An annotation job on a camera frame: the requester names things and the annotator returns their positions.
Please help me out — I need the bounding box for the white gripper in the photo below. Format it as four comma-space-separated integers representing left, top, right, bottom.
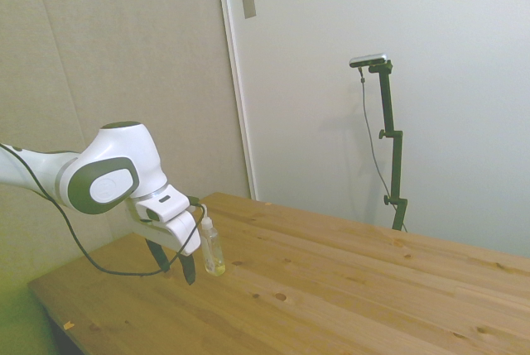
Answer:
123, 199, 202, 286

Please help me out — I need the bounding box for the clear sanitizer bottle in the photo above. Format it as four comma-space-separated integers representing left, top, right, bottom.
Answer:
200, 214, 227, 277

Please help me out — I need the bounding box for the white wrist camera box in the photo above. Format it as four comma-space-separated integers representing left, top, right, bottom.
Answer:
135, 189, 191, 223

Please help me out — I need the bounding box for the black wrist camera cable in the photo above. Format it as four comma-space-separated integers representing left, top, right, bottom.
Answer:
0, 143, 208, 277

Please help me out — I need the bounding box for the white door frame strip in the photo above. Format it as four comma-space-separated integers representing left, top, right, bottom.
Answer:
214, 0, 258, 201

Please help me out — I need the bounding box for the black camera stand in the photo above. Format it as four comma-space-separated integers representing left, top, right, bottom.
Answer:
368, 60, 408, 232

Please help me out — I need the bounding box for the silver exterior camera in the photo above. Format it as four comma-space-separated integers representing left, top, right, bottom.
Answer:
349, 52, 390, 69

